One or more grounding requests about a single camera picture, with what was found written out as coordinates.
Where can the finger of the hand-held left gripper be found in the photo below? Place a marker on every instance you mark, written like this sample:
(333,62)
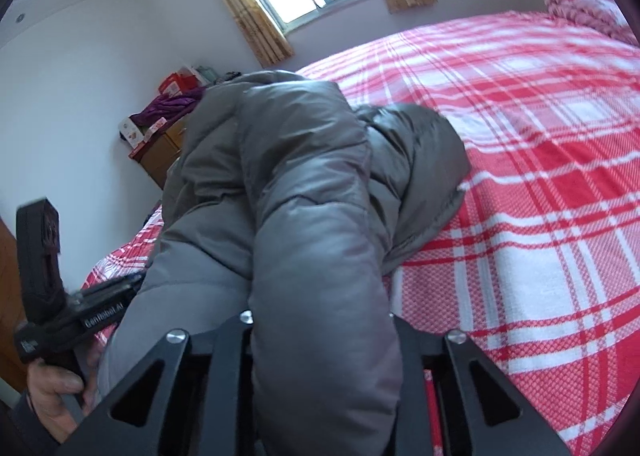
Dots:
(127,285)

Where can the flat pink box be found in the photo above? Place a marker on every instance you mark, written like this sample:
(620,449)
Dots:
(154,135)

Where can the wooden cabinet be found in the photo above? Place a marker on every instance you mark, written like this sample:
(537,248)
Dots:
(160,156)

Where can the person's left hand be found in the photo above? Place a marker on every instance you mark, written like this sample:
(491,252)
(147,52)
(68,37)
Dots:
(47,388)

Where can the grey puffer jacket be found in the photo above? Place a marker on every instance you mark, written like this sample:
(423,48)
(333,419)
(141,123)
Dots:
(300,186)

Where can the purple cloth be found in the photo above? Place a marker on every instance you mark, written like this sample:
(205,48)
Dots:
(167,106)

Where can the person's left forearm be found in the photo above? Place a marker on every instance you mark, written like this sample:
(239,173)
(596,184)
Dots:
(22,428)

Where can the bed with red plaid sheet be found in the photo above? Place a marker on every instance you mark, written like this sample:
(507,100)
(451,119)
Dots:
(525,161)

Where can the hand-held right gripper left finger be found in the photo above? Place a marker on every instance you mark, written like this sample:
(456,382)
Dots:
(235,336)

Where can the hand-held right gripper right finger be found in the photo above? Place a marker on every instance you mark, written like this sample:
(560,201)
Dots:
(407,351)

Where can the red box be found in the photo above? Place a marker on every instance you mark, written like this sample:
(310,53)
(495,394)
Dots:
(175,82)

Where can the wooden door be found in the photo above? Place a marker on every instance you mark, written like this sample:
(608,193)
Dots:
(6,286)

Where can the pink patterned blanket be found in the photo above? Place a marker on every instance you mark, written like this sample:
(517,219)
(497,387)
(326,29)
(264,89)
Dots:
(585,6)

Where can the white box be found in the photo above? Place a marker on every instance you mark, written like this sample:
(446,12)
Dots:
(131,132)

